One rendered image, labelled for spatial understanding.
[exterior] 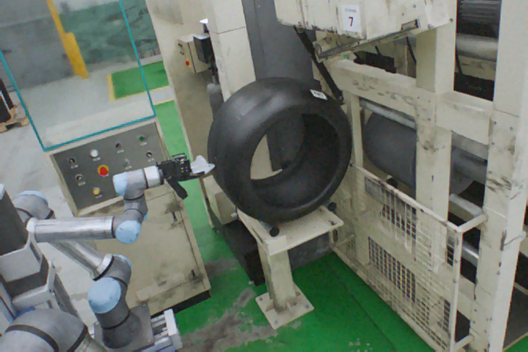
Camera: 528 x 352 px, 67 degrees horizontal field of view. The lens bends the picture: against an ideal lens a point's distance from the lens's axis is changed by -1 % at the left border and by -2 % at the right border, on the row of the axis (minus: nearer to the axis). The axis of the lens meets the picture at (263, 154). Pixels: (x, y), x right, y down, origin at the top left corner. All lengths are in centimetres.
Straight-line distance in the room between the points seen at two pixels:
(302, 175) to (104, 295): 97
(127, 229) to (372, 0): 103
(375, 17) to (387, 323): 172
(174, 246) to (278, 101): 128
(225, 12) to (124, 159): 94
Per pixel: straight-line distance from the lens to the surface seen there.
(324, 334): 247
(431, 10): 133
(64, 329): 101
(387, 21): 134
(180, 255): 251
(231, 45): 175
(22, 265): 123
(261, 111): 145
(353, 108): 207
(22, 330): 98
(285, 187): 191
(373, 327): 249
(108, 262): 172
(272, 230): 168
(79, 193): 227
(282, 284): 243
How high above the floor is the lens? 194
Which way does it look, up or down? 27 degrees down
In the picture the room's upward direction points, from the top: 11 degrees counter-clockwise
